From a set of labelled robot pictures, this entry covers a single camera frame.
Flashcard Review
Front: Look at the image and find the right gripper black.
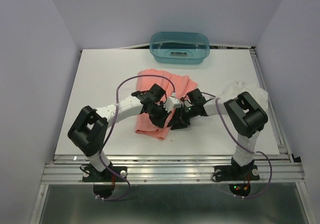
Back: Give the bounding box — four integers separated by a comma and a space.
166, 104, 197, 131

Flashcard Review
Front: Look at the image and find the pink skirt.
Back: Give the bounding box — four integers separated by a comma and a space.
135, 69, 198, 140

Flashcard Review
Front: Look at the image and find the white pleated skirt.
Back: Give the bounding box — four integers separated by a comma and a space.
219, 81, 269, 112

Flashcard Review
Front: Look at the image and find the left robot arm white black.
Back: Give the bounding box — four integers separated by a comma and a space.
67, 84, 180, 181

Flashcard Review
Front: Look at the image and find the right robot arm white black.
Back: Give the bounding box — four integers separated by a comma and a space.
168, 88, 269, 179

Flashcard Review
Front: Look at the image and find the grey fabric basket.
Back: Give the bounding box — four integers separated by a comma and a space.
149, 31, 210, 65

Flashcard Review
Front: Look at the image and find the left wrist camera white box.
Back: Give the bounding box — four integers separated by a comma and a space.
163, 96, 182, 113

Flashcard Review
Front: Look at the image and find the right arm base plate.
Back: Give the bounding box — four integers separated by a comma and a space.
211, 165, 260, 199

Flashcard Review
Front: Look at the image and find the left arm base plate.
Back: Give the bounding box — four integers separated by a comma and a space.
78, 165, 129, 202

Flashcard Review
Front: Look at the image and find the aluminium frame rail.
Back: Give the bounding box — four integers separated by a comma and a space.
31, 49, 316, 224

